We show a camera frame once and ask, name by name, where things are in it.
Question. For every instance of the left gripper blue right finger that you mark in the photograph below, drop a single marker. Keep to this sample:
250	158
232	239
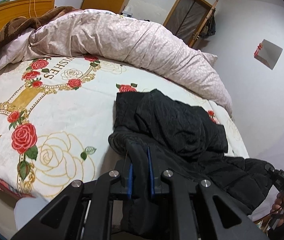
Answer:
155	174

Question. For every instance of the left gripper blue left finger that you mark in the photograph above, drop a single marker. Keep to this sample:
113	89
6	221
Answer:
127	177

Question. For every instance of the black hooded puffer jacket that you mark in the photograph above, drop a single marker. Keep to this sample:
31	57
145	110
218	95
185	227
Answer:
190	144

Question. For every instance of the person's right hand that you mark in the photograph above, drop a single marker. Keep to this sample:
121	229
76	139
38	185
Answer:
277	206

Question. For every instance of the white rose-print bed blanket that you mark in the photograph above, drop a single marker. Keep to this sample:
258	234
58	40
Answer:
56	115

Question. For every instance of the pink leaf-pattern duvet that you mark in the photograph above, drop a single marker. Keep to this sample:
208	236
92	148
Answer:
142	44

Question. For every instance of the hanging dark bags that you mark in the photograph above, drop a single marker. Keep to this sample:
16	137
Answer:
209	29

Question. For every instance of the wood-framed doorway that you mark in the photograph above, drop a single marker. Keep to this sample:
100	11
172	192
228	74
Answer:
187	18

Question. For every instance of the brown fleece blanket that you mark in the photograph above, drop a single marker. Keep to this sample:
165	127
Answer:
16	26

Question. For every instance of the wooden bed headboard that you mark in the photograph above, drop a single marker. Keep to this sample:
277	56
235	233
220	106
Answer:
26	8

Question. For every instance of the grey wall panel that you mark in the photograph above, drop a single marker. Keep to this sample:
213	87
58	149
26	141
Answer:
268	53

